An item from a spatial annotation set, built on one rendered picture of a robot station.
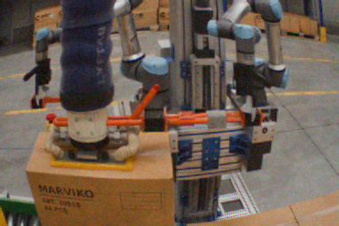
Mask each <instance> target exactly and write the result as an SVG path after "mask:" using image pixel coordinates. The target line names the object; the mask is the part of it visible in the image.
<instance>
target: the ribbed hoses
mask: <svg viewBox="0 0 339 226"><path fill-rule="evenodd" d="M54 130H58V131H61V130H65V131H66V132H68V129H67V128H66V127H58V126H54V125H51V126H50V128H49V133H48V134H47V137H46V139H45V147H46V150H48V151H49V152H50V153H52V154H54V155H55V156H57V158H62V157H63V155H64V150H62V149H61V148H60V147H58V146H56V145H54V144H53V142H54V141H55V140H57V141H58V138H57V132H54ZM118 130H119V131H122V130H129V131H128V132H126V134H125V136H124V141H125V142H128V145H127V146H122V147H120V148H119V149H118V150H117V151H116V152H115V153H114V157H115V160H116V161H119V162H122V161H123V160H124V158H127V157H128V156H130V155H135V154H137V152H138V151H139V146H140V140H139V131H140V128H139V125H138V126H122V127H119V129H118Z"/></svg>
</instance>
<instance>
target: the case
mask: <svg viewBox="0 0 339 226"><path fill-rule="evenodd" d="M48 133H49V132H40V133H39V135H38V138H37V140H36V143H35V146H34V150H33V152H32V153H31V157H30V159H29V163H28V164H27V168H26V176H27V179H28V183H29V187H30V190H31V193H32V196H33V199H34V203H35V206H36V209H37V213H38V215H39V217H40V219H41V225H42V226H175V218H174V186H173V179H174V172H173V165H172V157H171V149H170V133H169V131H167V132H149V133H145V132H139V140H140V146H139V151H138V152H137V154H135V155H134V156H133V162H132V166H133V170H132V171H121V170H100V169H76V168H74V169H70V168H63V167H51V165H50V162H51V160H50V159H51V157H52V155H53V154H52V153H50V152H49V151H48V150H46V147H45V139H46V137H47V134H48Z"/></svg>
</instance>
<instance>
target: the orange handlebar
mask: <svg viewBox="0 0 339 226"><path fill-rule="evenodd" d="M54 102H60V96H58V97H49V98H45V103H54ZM225 113H226V116H227V123H241V122H242V117H241V116H240V112H225ZM129 117H130V116H109V117H108V120H107V123H106V125H107V126H138V125H142V121H141V115H139V116H138V117H137V119H129ZM109 118H128V119H118V120H109ZM207 123H208V120H207V113H193V112H192V111H183V112H178V114H167V124H179V126H194V124H207ZM53 125H54V126H58V127H68V118H67V117H57V118H54V120H53Z"/></svg>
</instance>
